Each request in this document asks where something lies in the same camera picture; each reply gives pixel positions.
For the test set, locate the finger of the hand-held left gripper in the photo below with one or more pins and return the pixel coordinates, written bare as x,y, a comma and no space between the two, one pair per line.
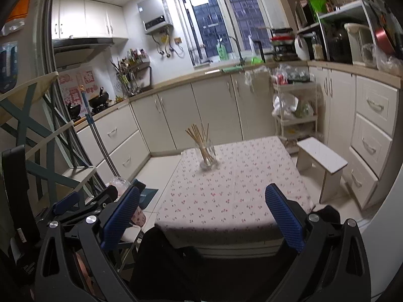
66,202
108,192

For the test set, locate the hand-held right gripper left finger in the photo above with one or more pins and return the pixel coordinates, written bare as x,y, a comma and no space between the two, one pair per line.
121,217

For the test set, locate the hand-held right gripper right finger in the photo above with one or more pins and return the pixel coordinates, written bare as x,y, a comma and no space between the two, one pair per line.
285,217

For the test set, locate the clear glass jar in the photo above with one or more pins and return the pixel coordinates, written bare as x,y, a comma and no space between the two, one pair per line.
214,157

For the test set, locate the bunch of wooden chopsticks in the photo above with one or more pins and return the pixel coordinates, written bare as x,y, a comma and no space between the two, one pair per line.
196,137

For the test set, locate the small folding stool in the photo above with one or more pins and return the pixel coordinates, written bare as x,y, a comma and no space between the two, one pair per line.
130,236

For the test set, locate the white cabinet with wide drawers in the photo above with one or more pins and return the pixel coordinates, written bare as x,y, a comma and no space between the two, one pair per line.
132,141

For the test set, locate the cherry print tablecloth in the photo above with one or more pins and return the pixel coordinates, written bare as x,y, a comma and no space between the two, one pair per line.
239,179

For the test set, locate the white wooden stool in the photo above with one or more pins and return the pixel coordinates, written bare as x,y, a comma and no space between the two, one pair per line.
321,154

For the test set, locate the small black wok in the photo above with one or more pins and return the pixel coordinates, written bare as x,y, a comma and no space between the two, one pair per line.
74,110

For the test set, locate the large black wok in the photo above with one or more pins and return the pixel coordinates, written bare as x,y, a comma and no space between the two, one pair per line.
99,100

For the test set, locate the bag of green vegetables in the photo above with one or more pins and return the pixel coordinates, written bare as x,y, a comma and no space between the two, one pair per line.
305,110

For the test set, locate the white plastic shopping bag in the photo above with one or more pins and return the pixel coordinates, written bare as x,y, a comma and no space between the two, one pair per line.
285,105

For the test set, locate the folding wooden rack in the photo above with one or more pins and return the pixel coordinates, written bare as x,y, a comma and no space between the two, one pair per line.
28,89

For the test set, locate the white double-door base cabinet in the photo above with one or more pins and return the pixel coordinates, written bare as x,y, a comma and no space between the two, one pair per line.
341,107

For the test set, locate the white base cabinet with doors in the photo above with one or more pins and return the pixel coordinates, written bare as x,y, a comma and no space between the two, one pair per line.
211,113

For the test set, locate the black spice rack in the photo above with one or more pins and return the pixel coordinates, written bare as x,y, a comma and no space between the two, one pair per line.
140,66

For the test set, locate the white rolling cart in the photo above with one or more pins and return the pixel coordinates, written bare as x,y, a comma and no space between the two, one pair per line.
294,85

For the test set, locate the white cabinet with small drawers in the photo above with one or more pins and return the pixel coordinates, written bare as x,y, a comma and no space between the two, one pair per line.
382,122

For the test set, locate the blue packaged item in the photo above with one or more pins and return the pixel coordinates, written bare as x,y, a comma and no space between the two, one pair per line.
8,66

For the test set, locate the row of condiment bottles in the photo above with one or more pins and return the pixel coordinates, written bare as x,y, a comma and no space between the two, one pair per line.
133,55

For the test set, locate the translucent hanging plastic bag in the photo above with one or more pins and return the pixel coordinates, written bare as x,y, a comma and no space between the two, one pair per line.
256,78

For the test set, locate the clear bags of groceries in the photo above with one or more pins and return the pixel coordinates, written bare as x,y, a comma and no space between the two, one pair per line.
296,75

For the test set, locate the range hood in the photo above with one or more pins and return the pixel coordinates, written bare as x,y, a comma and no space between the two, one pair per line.
75,45

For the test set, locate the green sink mat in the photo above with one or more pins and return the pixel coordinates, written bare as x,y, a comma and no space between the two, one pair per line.
231,69

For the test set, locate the green sponge cloth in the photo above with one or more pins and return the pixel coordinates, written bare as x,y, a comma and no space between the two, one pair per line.
256,60

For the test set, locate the clear windowsill container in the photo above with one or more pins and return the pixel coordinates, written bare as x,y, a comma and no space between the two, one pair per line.
195,55

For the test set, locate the curved metal faucet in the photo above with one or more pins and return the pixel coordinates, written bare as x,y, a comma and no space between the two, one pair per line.
241,55

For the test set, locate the stacked cooking pots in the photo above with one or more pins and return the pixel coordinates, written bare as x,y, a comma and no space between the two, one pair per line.
283,48

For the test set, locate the white kitchen appliance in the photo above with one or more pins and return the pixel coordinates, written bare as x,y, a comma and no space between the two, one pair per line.
302,48

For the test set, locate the cooking oil bottle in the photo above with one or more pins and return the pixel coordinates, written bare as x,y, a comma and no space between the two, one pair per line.
318,50

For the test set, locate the white spray bottle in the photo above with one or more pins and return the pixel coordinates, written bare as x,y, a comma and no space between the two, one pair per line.
251,48

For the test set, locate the green dish soap bottle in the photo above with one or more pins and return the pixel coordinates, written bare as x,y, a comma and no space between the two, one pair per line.
222,52

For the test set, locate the black air fryer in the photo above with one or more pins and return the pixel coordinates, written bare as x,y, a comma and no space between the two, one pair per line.
337,44

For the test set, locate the clear plastic bag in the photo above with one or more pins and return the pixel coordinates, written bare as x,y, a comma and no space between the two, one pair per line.
387,63

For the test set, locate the silver water heater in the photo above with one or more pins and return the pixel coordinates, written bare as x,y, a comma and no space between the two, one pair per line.
154,12

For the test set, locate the black frying pan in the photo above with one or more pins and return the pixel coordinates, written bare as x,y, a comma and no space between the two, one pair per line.
281,31

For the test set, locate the white thermo pot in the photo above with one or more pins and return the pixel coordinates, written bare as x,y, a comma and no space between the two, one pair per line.
357,42

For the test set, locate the orange package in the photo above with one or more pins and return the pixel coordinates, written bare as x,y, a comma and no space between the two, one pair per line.
20,6

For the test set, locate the kitchen window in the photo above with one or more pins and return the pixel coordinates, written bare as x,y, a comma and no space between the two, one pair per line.
204,19

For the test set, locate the red pan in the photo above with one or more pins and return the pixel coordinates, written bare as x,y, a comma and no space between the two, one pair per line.
384,41

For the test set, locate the small silver oven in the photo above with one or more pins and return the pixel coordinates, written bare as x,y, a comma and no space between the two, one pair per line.
303,14

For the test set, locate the white countertop shelf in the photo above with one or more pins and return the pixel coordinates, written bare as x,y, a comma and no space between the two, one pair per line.
346,8

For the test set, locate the pink wall stickers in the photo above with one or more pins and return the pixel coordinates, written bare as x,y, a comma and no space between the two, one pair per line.
72,85

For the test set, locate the grey sliding door frame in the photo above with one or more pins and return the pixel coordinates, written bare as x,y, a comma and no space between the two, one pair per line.
44,53

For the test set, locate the wall outlet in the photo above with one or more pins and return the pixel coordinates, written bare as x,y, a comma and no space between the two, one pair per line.
178,40

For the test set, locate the white wall cabinets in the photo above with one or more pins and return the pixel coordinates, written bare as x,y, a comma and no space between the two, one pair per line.
94,19

